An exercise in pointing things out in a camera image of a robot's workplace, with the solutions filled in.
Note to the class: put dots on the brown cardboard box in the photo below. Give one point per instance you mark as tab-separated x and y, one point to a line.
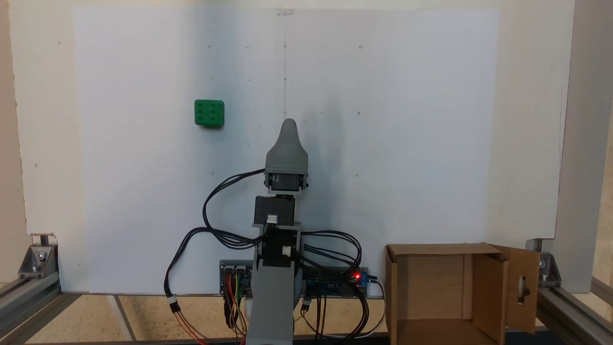
431	282

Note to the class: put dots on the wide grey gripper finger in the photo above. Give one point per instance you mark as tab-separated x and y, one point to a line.
287	151

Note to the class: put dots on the green die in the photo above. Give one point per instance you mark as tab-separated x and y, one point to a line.
209	113

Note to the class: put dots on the aluminium frame rail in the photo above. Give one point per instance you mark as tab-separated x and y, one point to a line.
574	311
24	306

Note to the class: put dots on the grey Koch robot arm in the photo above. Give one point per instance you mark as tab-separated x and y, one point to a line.
273	297

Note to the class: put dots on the blue circuit board red LED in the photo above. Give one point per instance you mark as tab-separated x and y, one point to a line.
335	285

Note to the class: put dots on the metal corner bracket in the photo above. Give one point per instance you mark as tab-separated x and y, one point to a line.
548	268
36	261

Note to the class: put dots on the clear tape piece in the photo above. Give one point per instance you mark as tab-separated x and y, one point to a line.
283	11

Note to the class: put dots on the large white paper sheet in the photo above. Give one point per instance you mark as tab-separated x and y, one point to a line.
407	143

